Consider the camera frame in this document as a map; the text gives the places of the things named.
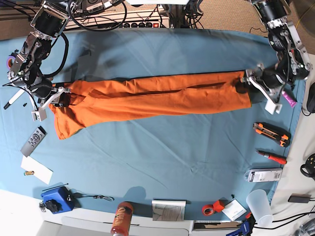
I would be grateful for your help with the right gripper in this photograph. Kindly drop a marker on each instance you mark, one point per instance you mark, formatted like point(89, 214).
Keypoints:
point(42, 90)

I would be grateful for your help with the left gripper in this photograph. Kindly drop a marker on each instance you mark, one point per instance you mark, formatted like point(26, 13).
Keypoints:
point(268, 81)

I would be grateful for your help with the orange t-shirt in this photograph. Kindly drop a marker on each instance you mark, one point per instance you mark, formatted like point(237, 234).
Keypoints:
point(172, 95)

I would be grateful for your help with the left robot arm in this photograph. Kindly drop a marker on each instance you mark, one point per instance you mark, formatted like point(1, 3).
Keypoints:
point(293, 61)

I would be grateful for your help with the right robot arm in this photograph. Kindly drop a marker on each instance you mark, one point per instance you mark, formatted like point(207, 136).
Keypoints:
point(24, 65)

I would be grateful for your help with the black white marker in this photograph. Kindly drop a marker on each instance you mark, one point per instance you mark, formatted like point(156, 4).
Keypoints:
point(13, 99)

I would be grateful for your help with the grey remote control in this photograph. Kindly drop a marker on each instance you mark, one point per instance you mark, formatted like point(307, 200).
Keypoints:
point(33, 141)

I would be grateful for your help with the purple glue tube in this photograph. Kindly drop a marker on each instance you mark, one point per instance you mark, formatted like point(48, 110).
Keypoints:
point(289, 99)

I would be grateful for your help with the orange black utility knife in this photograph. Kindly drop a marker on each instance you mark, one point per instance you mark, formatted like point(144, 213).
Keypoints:
point(275, 133)

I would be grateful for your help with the purple tape roll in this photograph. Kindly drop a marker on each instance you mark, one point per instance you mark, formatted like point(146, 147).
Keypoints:
point(10, 60)

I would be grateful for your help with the white paper card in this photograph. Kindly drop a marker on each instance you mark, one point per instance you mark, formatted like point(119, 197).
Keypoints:
point(40, 171)

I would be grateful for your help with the blue table cloth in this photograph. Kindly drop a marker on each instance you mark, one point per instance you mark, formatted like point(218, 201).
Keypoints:
point(196, 158)

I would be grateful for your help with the red screwdriver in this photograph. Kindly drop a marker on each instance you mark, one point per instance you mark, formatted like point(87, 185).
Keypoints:
point(279, 159)

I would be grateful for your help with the gold AA battery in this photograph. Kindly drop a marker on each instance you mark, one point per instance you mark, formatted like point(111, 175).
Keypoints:
point(29, 173)

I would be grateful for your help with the packaged bit set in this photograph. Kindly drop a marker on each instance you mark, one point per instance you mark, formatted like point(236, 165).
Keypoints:
point(263, 175)

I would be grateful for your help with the blue box with knob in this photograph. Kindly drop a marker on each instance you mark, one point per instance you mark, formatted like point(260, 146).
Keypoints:
point(58, 200)

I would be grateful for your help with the black power strip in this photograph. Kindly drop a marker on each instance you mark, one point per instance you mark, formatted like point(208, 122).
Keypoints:
point(145, 24)

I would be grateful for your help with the translucent plastic cup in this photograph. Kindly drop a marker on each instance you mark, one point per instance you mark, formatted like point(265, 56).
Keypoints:
point(259, 206)

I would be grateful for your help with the red plastic block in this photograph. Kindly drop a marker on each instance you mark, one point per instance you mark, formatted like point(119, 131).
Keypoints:
point(218, 206)

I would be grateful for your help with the white paper leaflet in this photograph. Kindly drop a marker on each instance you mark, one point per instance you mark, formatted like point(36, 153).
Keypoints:
point(234, 210)

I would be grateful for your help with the red tape roll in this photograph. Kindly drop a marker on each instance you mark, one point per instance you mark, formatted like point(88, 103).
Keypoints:
point(208, 210)

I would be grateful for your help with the orange drink bottle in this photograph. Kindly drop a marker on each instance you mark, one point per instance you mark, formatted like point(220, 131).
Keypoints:
point(122, 219)

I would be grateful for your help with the blue bar clamp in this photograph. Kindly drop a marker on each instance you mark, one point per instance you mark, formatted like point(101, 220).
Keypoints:
point(246, 227)

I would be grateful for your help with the grey notebook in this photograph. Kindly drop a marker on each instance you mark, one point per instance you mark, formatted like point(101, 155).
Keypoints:
point(168, 210)

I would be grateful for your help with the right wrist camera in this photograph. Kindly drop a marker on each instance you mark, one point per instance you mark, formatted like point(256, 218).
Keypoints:
point(39, 115)

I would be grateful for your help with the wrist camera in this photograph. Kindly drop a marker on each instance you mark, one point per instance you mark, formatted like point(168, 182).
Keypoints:
point(39, 115)
point(272, 107)

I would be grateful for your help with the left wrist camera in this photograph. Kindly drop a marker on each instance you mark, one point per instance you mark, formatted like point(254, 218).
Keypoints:
point(272, 107)

